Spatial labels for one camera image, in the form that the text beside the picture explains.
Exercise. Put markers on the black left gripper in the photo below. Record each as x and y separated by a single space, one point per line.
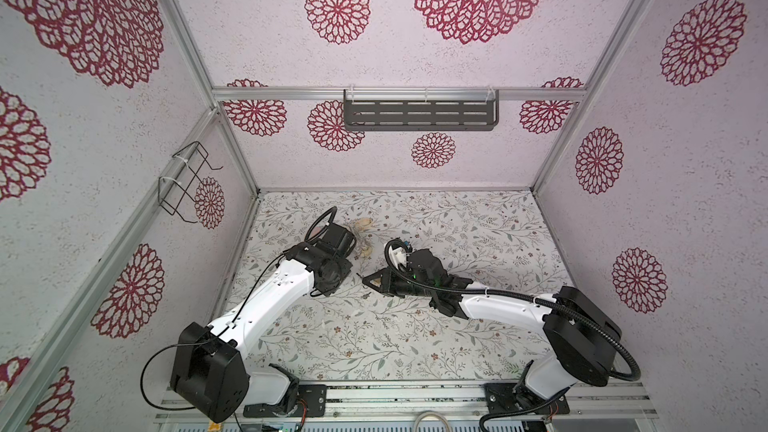
345 265

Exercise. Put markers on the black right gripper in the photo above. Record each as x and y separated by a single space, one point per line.
387 283

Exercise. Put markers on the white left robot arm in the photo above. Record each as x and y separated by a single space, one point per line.
209 370

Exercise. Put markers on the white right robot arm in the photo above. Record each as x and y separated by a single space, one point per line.
585 344

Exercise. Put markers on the map print glasses case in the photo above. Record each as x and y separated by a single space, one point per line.
364 246

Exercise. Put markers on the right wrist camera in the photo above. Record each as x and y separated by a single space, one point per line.
397 253

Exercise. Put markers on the dark grey wall shelf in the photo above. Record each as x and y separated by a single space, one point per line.
464 113

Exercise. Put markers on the black wire wall basket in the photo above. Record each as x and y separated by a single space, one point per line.
193 194

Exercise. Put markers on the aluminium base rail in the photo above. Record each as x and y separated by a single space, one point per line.
434 405

